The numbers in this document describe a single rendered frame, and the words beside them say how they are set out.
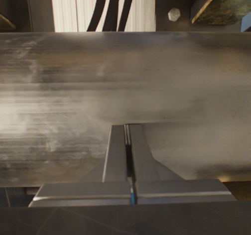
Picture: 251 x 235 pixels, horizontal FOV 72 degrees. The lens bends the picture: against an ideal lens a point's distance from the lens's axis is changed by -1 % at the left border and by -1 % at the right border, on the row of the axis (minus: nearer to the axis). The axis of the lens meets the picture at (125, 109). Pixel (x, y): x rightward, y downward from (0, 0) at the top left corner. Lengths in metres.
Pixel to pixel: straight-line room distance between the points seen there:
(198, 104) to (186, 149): 0.05
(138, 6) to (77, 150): 2.22
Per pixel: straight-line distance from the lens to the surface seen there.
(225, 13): 0.42
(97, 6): 0.47
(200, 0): 0.42
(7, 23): 0.44
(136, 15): 2.31
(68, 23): 2.36
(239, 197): 0.30
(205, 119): 0.18
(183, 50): 0.19
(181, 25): 0.45
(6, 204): 0.43
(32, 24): 0.47
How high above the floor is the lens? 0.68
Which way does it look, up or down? 1 degrees down
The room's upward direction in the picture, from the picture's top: 91 degrees counter-clockwise
